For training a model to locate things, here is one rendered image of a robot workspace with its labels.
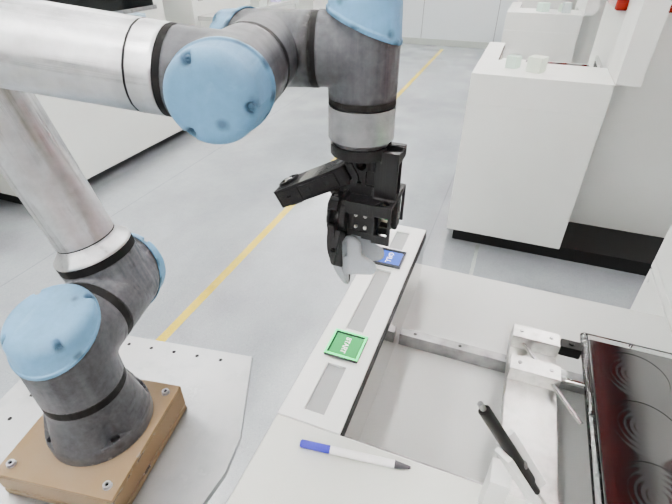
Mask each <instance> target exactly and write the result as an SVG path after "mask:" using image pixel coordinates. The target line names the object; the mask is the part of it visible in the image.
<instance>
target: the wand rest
mask: <svg viewBox="0 0 672 504"><path fill-rule="evenodd" d="M507 435H508V436H509V438H510V439H511V441H512V442H513V444H514V446H515V447H516V449H517V450H518V452H519V453H520V455H521V457H522V458H523V460H525V461H526V462H527V464H528V467H529V469H530V471H531V472H532V474H533V475H534V477H535V483H536V484H537V486H538V487H539V489H541V488H542V487H543V486H544V485H545V484H546V481H545V480H544V478H543V476H542V475H541V473H540V472H539V470H538V468H537V467H536V465H535V463H534V462H533V460H532V459H531V457H530V455H529V454H528V452H527V451H526V449H525V447H524V446H523V444H522V442H521V441H520V439H519V438H518V436H517V434H516V433H515V431H513V430H512V429H510V430H509V431H508V432H507ZM495 444H496V445H497V448H496V449H495V452H496V454H497V455H498V457H499V458H500V459H498V458H494V457H493V458H492V461H491V463H490V466H489V469H488V472H487V475H486V478H485V481H484V483H483V486H482V489H481V492H480V495H479V498H478V504H504V503H505V501H506V499H507V496H508V494H509V491H510V489H511V477H512V478H513V480H514V481H515V483H516V484H517V486H518V487H519V489H520V491H521V492H522V494H523V495H524V497H525V498H526V504H541V503H540V501H539V499H538V498H537V495H535V493H534V492H533V490H532V489H531V487H530V485H529V484H528V482H527V481H526V479H525V478H524V476H523V474H522V473H521V471H520V470H519V468H518V467H517V465H516V463H515V462H514V460H513V459H512V458H511V457H510V456H509V455H508V454H506V453H505V452H504V451H503V450H502V448H501V447H500V445H499V444H498V442H497V441H496V442H495Z"/></svg>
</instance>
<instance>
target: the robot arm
mask: <svg viewBox="0 0 672 504"><path fill-rule="evenodd" d="M402 21H403V0H328V3H327V4H326V9H319V10H317V9H270V8H255V7H252V6H241V7H238V8H230V9H221V10H219V11H217V12H216V13H215V14H214V16H213V19H212V23H211V24H210V26H209V28H207V27H200V26H194V25H188V24H182V23H175V22H172V21H165V20H159V19H153V18H147V17H141V16H135V15H129V14H123V13H117V12H111V11H105V10H99V9H93V8H87V7H81V6H75V5H69V4H63V3H57V2H51V1H45V0H0V173H1V174H2V175H3V177H4V178H5V180H6V181H7V182H8V184H9V185H10V187H11V188H12V189H13V191H14V192H15V194H16V195H17V196H18V198H19V199H20V201H21V202H22V203H23V205H24V206H25V208H26V209H27V210H28V212H29V213H30V215H31V216H32V217H33V219H34V220H35V222H36V223H37V224H38V226H39V227H40V229H41V230H42V231H43V233H44V234H45V236H46V237H47V238H48V240H49V241H50V243H51V244H52V245H53V247H54V248H55V250H56V251H57V253H56V256H55V259H54V262H53V266H54V268H55V269H56V271H57V272H58V274H59V275H60V276H61V278H62V279H63V280H64V282H65V284H58V285H53V286H50V287H47V288H44V289H42V290H41V292H40V293H39V294H38V295H35V294H32V295H30V296H29V297H27V298H26V299H24V300H23V301H22V302H20V303H19V304H18V305H17V306H16V307H15V308H14V309H13V310H12V311H11V313H10V314H9V315H8V317H7V318H6V320H5V322H4V324H3V327H2V330H1V336H0V340H1V346H2V349H3V351H4V352H5V354H6V356H7V360H8V363H9V365H10V367H11V369H12V370H13V371H14V372H15V373H16V374H17V375H18V376H19V377H20V378H21V380H22V381H23V383H24V384H25V386H26V387H27V389H28V390H29V392H30V394H31V395H32V397H33V398H34V400H35V401H36V403H37V404H38V406H39V407H40V408H41V410H42V411H43V418H44V434H45V440H46V443H47V446H48V447H49V449H50V450H51V452H52V453H53V455H54V456H55V457H56V458H57V459H58V460H59V461H60V462H62V463H64V464H66V465H70V466H75V467H86V466H93V465H97V464H101V463H103V462H106V461H108V460H111V459H113V458H115V457H116V456H118V455H120V454H121V453H123V452H124V451H126V450H127V449H128V448H130V447H131V446H132V445H133V444H134V443H135V442H136V441H137V440H138V439H139V438H140V437H141V436H142V434H143V433H144V432H145V430H146V429H147V427H148V425H149V423H150V421H151V418H152V414H153V400H152V397H151V395H150V392H149V390H148V388H147V386H146V385H145V383H144V382H143V381H142V380H140V379H139V378H138V377H136V376H135V375H134V374H133V373H132V372H130V371H129V370H128V369H126V368H125V366H124V364H123V361H122V359H121V357H120V355H119V348H120V346H121V345H122V344H123V342H124V341H125V339H126V338H127V336H128V335H129V333H130V332H131V331H132V329H133V328H134V326H135V325H136V323H137V322H138V321H139V319H140V318H141V316H142V315H143V313H144V312H145V310H146V309H147V308H148V306H149V305H150V304H151V303H152V302H153V301H154V299H155V298H156V297H157V295H158V293H159V291H160V288H161V286H162V284H163V282H164V279H165V274H166V268H165V263H164V260H163V257H162V255H161V253H160V252H159V250H158V249H157V248H156V247H155V246H154V245H153V244H152V243H151V242H150V241H148V242H146V241H144V237H143V236H141V235H138V234H135V233H131V232H130V230H129V229H128V228H127V227H124V226H120V225H116V224H113V222H112V221H111V219H110V217H109V216H108V214H107V212H106V211H105V209H104V207H103V206H102V204H101V202H100V201H99V199H98V197H97V196H96V194H95V192H94V191H93V189H92V187H91V186H90V184H89V182H88V181H87V179H86V178H85V176H84V174H83V173H82V171H81V169H80V168H79V166H78V164H77V163H76V161H75V159H74V158H73V156H72V154H71V153H70V151H69V149H68V148H67V146H66V144H65V143H64V141H63V139H62V138H61V136H60V135H59V133H58V131H57V130H56V128H55V126H54V125H53V123H52V121H51V120H50V118H49V116H48V115H47V113H46V111H45V110H44V108H43V106H42V105H41V103H40V101H39V100H38V98H37V96H36V95H35V94H39V95H45V96H51V97H57V98H63V99H68V100H74V101H80V102H86V103H92V104H98V105H103V106H109V107H115V108H121V109H127V110H133V111H138V112H144V113H150V114H156V115H162V116H168V117H172V118H173V119H174V121H175V122H176V123H177V124H178V125H179V127H180V128H181V129H183V130H184V131H187V132H188V133H189V134H191V135H192V136H194V137H196V138H197V139H198V140H200V141H202V142H206V143H209V144H229V143H233V142H236V141H238V140H240V139H242V138H243V137H245V136H246V135H247V134H248V133H249V132H250V131H252V130H254V129H255V128H256V127H257V126H259V125H260V124H261V123H262V122H263V121H264V120H265V119H266V117H267V116H268V115H269V113H270V111H271V109H272V107H273V105H274V103H275V102H276V100H277V99H278V98H279V97H280V96H281V94H282V93H283V92H284V90H285V89H286V88H287V87H309V88H320V87H327V88H328V100H329V101H328V122H329V138H330V140H331V154H332V155H333V156H334V157H335V158H337V159H336V160H333V161H331V162H328V163H326V164H323V165H321V166H318V167H315V168H313V169H310V170H308V171H305V172H303V173H300V174H297V173H296V174H294V175H291V176H289V177H287V178H285V179H284V180H283V181H281V182H280V184H279V185H280V186H279V187H278V188H277V189H276V190H275V191H274V192H273V193H274V194H275V196H276V198H277V199H278V201H279V203H280V204H281V206H282V208H284V207H287V206H290V205H296V204H299V203H301V202H303V201H304V200H307V199H310V198H313V197H316V196H318V195H321V194H324V193H327V192H331V197H330V198H329V201H328V205H327V216H326V222H327V251H328V255H329V258H330V262H331V264H332V265H333V267H334V269H335V271H336V273H337V275H338V276H339V278H340V279H341V280H342V281H343V283H346V284H349V282H350V280H351V275H352V274H358V275H372V274H374V273H375V272H376V270H377V266H376V264H375V263H374V262H373V261H379V260H381V259H383V257H384V250H383V248H382V247H380V246H379V245H383V246H389V239H390V230H391V229H394V230H396V229H397V226H398V224H399V220H403V211H404V201H405V191H406V184H403V183H401V173H402V162H403V159H404V157H405V156H406V151H407V144H404V143H396V142H392V140H393V139H394V130H395V117H396V99H397V88H398V76H399V64H400V52H401V45H402V44H403V38H402ZM401 196H402V200H401ZM400 206H401V210H400ZM381 234H384V235H386V237H384V236H381ZM377 244H379V245H377Z"/></svg>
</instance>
